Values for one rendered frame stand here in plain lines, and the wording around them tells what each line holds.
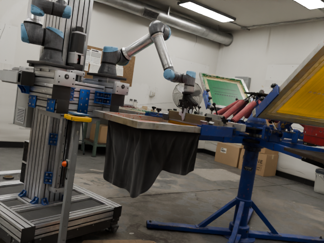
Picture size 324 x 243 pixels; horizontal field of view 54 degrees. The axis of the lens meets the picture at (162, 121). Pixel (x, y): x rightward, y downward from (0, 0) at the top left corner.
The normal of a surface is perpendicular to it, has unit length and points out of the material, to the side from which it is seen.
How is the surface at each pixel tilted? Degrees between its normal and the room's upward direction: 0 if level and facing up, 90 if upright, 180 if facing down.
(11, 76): 90
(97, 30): 90
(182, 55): 90
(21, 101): 90
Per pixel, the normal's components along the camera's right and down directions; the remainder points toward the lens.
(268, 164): 0.61, 0.14
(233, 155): -0.74, -0.07
